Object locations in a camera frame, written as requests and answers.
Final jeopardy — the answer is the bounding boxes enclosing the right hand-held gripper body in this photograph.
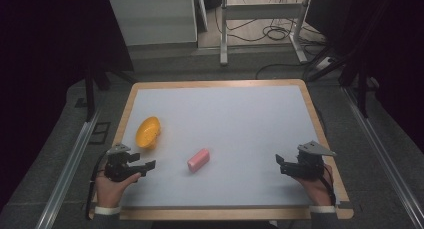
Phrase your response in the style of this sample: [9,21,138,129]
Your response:
[286,140,337,182]

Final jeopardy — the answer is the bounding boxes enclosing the white cabinet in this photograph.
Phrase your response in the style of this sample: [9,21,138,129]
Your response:
[108,0,199,47]

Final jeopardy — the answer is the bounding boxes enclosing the white metal desk frame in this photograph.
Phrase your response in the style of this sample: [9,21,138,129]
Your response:
[219,0,314,67]

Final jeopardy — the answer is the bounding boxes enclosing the white power strip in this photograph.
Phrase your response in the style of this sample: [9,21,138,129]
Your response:
[314,56,336,72]

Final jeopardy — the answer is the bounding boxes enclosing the person's right hand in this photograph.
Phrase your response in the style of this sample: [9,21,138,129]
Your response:
[292,164,335,208]

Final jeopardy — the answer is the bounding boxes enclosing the pink soap bar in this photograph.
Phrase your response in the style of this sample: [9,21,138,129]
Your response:
[186,147,211,174]

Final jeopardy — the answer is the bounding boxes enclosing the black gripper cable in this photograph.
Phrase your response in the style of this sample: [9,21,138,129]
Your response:
[84,151,108,221]
[319,164,338,207]

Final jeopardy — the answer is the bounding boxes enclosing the aluminium rail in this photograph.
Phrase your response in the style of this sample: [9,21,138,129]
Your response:
[34,109,102,229]
[342,86,424,229]

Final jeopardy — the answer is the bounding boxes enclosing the black floor cables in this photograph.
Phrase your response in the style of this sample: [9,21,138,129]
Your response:
[214,0,329,47]

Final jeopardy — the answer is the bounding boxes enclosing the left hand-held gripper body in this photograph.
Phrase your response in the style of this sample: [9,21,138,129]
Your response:
[104,143,144,183]

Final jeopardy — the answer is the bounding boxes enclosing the person's left hand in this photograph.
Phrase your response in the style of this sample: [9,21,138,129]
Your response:
[95,171,143,209]

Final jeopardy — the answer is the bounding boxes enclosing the black metal stand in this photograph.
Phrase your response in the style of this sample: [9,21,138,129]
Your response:
[83,66,97,123]

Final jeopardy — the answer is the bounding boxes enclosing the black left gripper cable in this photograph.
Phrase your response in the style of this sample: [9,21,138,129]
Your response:
[84,151,108,221]

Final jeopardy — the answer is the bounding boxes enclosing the yellow plastic bowl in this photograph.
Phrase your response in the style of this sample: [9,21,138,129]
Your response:
[134,115,162,150]

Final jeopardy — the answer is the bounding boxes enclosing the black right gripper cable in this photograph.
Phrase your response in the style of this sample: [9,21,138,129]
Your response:
[319,164,338,207]

